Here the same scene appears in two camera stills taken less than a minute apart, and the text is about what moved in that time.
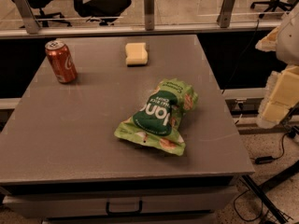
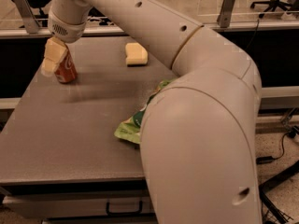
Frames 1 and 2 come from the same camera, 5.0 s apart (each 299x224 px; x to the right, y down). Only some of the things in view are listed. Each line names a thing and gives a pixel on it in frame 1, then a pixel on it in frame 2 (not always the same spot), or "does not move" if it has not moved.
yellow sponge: (136, 55) does not move
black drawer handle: (108, 212) does not move
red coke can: (62, 61) does not move
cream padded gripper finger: (281, 95) to (54, 49)
